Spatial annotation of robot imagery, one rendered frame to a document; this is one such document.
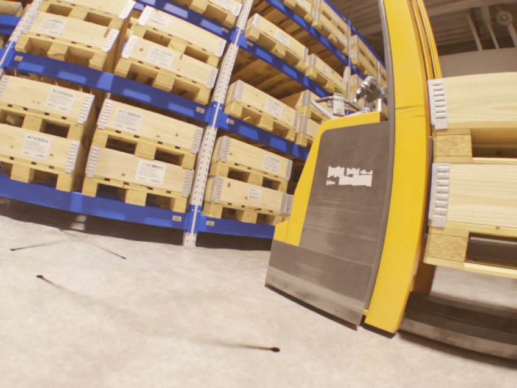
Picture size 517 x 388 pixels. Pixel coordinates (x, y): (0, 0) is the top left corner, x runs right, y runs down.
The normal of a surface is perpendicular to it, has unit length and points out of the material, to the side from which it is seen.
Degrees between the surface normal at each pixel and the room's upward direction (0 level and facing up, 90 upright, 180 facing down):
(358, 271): 90
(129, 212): 90
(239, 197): 90
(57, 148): 90
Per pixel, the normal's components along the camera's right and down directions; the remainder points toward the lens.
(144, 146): 0.60, 0.05
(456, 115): -0.77, -0.18
